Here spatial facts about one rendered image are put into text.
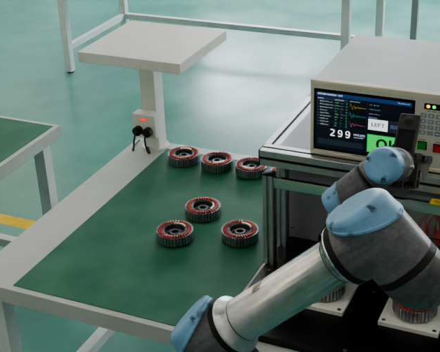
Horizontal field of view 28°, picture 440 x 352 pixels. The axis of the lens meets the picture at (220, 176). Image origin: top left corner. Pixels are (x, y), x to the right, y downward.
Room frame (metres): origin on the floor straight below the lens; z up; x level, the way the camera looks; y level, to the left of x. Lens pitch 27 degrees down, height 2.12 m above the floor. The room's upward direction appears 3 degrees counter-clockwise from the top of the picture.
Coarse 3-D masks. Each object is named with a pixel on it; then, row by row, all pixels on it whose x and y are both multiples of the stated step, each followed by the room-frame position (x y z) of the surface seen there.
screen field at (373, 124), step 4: (368, 120) 2.00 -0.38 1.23; (372, 120) 1.99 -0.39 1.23; (376, 120) 1.99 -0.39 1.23; (380, 120) 1.98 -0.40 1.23; (368, 124) 2.00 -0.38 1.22; (372, 124) 1.99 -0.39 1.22; (376, 124) 1.99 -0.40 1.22; (380, 124) 1.98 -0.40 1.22; (384, 124) 1.98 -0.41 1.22; (388, 124) 1.97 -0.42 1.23; (392, 124) 1.97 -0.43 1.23; (396, 124) 1.97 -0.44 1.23; (368, 128) 2.00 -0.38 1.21; (372, 128) 1.99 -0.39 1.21; (376, 128) 1.99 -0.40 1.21; (380, 128) 1.98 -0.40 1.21; (384, 128) 1.98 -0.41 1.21; (388, 128) 1.97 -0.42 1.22; (392, 128) 1.97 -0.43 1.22; (396, 128) 1.97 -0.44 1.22; (392, 132) 1.97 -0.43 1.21; (396, 132) 1.97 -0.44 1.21
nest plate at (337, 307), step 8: (352, 288) 1.91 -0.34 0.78; (344, 296) 1.88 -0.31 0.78; (352, 296) 1.89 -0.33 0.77; (312, 304) 1.85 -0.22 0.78; (320, 304) 1.85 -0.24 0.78; (328, 304) 1.85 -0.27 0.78; (336, 304) 1.85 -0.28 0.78; (344, 304) 1.85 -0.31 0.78; (328, 312) 1.83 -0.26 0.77; (336, 312) 1.82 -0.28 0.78
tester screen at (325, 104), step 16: (320, 96) 2.05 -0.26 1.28; (336, 96) 2.03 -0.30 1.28; (352, 96) 2.02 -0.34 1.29; (320, 112) 2.05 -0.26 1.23; (336, 112) 2.03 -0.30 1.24; (352, 112) 2.01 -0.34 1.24; (368, 112) 2.00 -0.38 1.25; (384, 112) 1.98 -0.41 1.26; (400, 112) 1.96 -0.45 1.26; (320, 128) 2.05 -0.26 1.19; (336, 128) 2.03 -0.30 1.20; (352, 128) 2.01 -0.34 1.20; (320, 144) 2.05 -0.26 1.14
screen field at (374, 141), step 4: (368, 136) 2.00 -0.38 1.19; (372, 136) 1.99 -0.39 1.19; (376, 136) 1.99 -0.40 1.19; (380, 136) 1.98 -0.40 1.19; (384, 136) 1.98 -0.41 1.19; (368, 140) 2.00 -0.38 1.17; (372, 140) 1.99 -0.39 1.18; (376, 140) 1.99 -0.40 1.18; (380, 140) 1.98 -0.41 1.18; (384, 140) 1.98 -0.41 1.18; (388, 140) 1.97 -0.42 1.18; (392, 140) 1.97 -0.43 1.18; (368, 144) 2.00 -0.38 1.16; (372, 144) 1.99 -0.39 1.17; (376, 144) 1.99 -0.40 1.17; (380, 144) 1.98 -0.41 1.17; (384, 144) 1.98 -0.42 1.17; (388, 144) 1.97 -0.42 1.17; (392, 144) 1.97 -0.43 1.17; (368, 148) 2.00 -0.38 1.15; (372, 148) 1.99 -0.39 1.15
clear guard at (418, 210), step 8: (416, 192) 1.91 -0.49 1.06; (424, 192) 1.91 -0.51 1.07; (408, 200) 1.87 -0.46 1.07; (416, 200) 1.87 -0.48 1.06; (424, 200) 1.87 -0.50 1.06; (408, 208) 1.83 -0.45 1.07; (416, 208) 1.83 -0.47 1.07; (424, 208) 1.83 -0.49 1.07; (432, 208) 1.83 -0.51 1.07; (416, 216) 1.80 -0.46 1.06; (424, 216) 1.79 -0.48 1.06; (432, 216) 1.79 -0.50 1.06; (424, 224) 1.76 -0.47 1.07; (432, 224) 1.75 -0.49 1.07; (424, 232) 1.72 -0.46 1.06; (432, 232) 1.72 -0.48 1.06; (432, 240) 1.69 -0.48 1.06
